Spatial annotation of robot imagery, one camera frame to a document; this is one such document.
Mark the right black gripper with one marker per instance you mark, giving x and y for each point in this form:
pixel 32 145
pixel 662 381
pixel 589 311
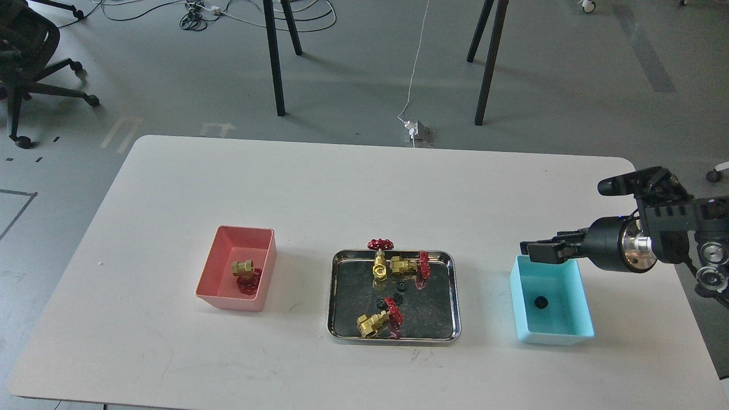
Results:
pixel 617 244

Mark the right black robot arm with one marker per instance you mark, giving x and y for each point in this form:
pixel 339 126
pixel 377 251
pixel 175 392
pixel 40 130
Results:
pixel 669 225

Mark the black table leg right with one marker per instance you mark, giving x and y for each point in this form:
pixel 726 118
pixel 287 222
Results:
pixel 494 44

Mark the stainless steel tray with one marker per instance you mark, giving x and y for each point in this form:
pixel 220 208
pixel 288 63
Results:
pixel 430 307

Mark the black table leg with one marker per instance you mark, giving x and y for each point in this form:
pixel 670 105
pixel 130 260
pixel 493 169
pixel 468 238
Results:
pixel 270 27
pixel 494 44

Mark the white chair caster right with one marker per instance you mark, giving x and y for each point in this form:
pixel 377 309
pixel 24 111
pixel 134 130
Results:
pixel 716 174

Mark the brass valve top right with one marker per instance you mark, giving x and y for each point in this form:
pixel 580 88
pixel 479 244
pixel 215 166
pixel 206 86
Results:
pixel 400 266

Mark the black table leg left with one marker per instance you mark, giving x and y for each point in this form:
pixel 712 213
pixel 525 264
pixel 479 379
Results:
pixel 270 27

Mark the brass valve bottom tray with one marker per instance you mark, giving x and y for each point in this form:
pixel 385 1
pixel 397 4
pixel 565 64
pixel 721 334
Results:
pixel 371 325

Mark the pink plastic box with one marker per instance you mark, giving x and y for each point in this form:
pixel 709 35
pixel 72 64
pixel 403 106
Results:
pixel 217 284

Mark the blue plastic box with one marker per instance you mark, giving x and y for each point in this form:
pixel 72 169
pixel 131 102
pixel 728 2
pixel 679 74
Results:
pixel 567 319

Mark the brass valve red handle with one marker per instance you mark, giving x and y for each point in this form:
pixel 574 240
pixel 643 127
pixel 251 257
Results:
pixel 247 276
pixel 380 246

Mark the black office chair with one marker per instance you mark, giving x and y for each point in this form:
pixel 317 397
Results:
pixel 29 41

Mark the brass valve upright red handle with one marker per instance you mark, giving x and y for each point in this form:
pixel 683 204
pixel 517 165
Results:
pixel 380 246

